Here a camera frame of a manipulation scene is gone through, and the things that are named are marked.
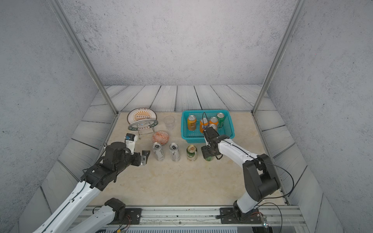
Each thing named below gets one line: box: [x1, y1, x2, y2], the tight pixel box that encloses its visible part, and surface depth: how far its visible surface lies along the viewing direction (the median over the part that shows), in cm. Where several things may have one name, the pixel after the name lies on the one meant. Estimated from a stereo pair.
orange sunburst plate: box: [126, 107, 158, 125], surface depth 101 cm
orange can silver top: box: [208, 116, 219, 126], surface depth 103 cm
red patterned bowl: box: [151, 130, 170, 146], surface depth 104 cm
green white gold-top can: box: [186, 144, 198, 162], surface depth 88 cm
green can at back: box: [216, 112, 225, 129], surface depth 106 cm
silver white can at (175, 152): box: [169, 142, 181, 162], surface depth 86 cm
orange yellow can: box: [187, 114, 197, 132], surface depth 104 cm
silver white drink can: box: [152, 141, 166, 162], surface depth 86 cm
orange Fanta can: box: [200, 117, 209, 134], surface depth 103 cm
